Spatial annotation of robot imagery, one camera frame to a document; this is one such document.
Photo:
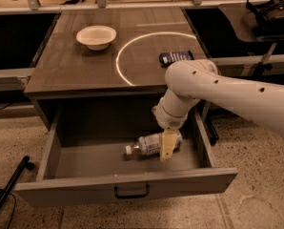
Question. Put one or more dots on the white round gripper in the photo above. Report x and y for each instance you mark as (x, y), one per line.
(169, 119)

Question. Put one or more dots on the blue labelled plastic bottle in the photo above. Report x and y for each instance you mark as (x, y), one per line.
(149, 145)

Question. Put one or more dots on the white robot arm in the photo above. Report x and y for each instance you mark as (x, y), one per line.
(191, 81)

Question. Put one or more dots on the open grey top drawer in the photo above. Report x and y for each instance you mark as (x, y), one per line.
(85, 157)

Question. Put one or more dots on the grey wooden drawer cabinet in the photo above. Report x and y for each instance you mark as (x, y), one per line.
(68, 69)

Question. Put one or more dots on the dark blue snack packet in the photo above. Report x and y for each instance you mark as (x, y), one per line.
(167, 58)

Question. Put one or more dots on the white ceramic bowl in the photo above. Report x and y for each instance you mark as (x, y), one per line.
(96, 38)

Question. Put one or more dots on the black stand leg with caster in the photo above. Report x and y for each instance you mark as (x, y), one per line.
(23, 164)

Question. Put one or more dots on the black rolling side table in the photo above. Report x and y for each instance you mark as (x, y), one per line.
(231, 36)

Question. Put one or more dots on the black headset on side table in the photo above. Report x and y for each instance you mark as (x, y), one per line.
(269, 15)

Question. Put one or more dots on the black drawer handle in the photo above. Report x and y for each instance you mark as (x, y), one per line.
(131, 192)

